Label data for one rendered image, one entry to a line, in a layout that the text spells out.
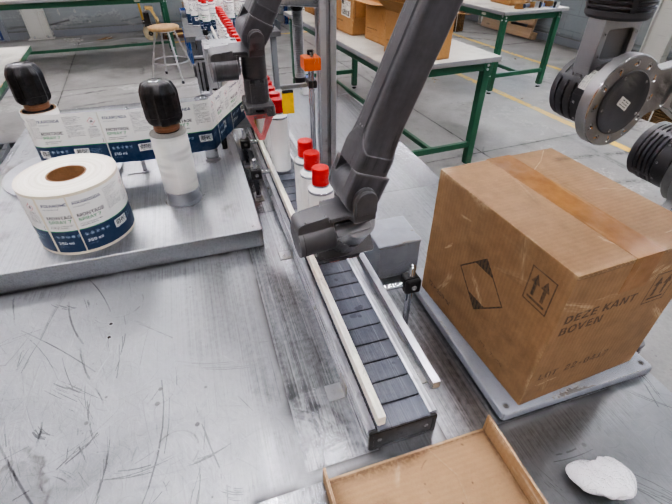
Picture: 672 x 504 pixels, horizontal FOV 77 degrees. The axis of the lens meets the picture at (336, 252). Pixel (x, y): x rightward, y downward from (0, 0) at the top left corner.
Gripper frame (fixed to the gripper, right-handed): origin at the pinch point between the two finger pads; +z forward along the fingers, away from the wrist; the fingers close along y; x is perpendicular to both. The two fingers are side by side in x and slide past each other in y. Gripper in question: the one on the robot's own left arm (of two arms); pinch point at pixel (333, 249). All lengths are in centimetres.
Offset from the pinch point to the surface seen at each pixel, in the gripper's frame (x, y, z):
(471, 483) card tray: 40.3, -5.9, -20.3
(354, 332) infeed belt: 16.6, 1.6, -6.5
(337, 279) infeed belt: 5.7, 0.0, 2.7
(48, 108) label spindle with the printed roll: -58, 57, 31
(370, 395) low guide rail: 25.6, 4.6, -18.6
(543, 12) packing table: -235, -321, 223
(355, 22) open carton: -199, -103, 176
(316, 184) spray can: -12.0, 1.5, -5.5
